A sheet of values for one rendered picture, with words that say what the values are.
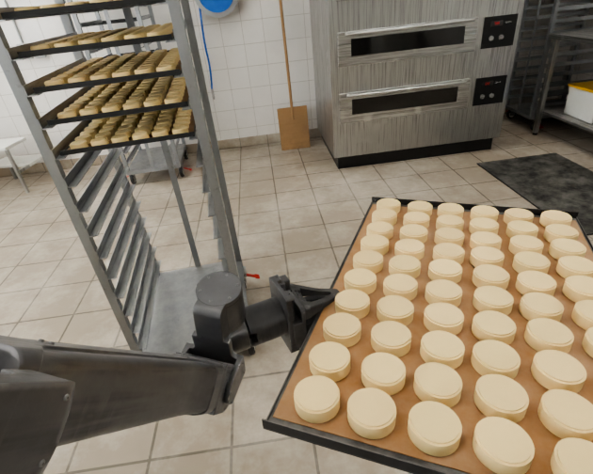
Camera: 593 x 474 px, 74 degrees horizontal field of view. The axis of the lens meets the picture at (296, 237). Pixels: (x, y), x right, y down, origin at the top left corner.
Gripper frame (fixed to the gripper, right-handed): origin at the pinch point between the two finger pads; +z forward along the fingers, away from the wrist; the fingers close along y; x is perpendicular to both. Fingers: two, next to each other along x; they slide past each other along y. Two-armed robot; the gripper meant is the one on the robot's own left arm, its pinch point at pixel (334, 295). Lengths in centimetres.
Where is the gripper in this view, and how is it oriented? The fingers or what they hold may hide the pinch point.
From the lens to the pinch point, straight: 61.5
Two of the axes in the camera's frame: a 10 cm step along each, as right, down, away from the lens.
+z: 9.1, -2.7, 3.3
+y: 0.8, 8.6, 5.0
